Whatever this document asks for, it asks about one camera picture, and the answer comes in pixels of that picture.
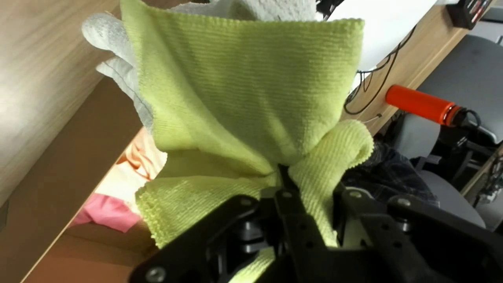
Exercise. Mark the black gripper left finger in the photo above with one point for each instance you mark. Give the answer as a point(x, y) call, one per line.
point(229, 246)

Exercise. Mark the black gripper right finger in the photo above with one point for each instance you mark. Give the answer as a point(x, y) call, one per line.
point(413, 241)

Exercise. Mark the peach shirt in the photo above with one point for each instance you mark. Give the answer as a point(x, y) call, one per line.
point(133, 167)

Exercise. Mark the pink shirt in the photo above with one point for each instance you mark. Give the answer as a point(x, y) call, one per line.
point(107, 213)

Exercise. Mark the yellow towel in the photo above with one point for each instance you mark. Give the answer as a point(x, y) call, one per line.
point(245, 104)

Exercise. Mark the white towel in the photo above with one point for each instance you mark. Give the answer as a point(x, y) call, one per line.
point(119, 57)

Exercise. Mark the brown cardboard box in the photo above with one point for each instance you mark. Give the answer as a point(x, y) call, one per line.
point(63, 210)

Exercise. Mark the black mesh office chair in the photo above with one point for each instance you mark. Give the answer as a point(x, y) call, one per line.
point(465, 79)

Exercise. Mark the white paper sheet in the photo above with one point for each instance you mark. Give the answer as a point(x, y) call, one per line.
point(386, 26)

